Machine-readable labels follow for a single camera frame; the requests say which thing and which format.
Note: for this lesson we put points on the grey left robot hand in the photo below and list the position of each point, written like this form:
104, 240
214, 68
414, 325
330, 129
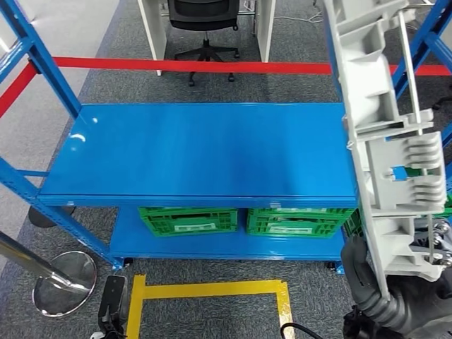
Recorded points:
110, 318

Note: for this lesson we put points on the white desk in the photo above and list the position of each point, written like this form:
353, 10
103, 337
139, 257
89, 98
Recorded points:
155, 32

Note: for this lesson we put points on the long red barrier belt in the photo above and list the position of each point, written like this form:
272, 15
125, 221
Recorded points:
211, 65

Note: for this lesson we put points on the blue metal shelf rack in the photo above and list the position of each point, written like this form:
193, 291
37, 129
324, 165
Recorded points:
211, 149

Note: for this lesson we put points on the grey plastic wheel hubcap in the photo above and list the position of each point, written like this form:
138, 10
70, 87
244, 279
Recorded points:
370, 93

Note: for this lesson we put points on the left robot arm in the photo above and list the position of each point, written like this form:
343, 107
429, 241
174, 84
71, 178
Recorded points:
96, 336

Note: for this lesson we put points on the black office chair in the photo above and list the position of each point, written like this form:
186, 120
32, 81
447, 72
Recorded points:
203, 14

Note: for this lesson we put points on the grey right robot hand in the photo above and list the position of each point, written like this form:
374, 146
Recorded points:
356, 266

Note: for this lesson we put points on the black rack caster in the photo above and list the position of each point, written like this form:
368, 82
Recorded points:
127, 262
331, 266

